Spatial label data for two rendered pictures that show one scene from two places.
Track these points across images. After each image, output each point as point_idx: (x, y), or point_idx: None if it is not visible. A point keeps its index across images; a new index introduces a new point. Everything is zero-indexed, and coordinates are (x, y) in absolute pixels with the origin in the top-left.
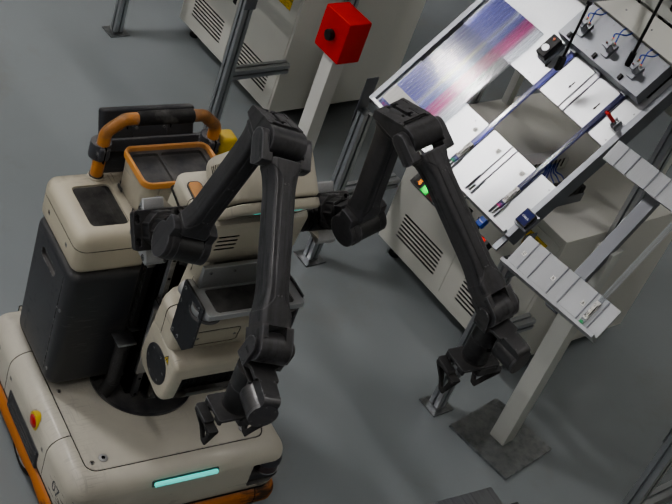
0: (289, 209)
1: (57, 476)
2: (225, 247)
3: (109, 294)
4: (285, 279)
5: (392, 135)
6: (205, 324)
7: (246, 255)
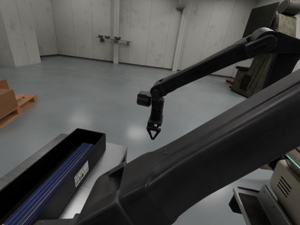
0: (214, 55)
1: None
2: (282, 190)
3: None
4: (179, 72)
5: None
6: (234, 195)
7: (292, 218)
